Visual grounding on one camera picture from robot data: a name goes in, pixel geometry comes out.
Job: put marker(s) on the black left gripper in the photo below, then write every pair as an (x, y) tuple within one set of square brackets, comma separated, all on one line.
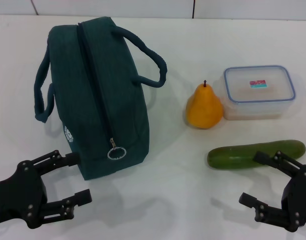
[(20, 195)]

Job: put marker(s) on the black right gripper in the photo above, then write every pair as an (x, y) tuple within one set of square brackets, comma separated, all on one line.
[(300, 200)]

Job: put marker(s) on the green cucumber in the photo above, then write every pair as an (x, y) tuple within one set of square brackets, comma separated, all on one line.
[(230, 157)]

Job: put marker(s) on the orange yellow pear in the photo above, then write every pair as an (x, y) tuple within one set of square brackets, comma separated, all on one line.
[(205, 107)]

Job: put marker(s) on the clear food container blue lid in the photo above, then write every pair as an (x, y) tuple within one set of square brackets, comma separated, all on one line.
[(258, 87)]

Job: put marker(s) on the dark teal insulated lunch bag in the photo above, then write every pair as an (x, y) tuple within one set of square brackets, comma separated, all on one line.
[(93, 87)]

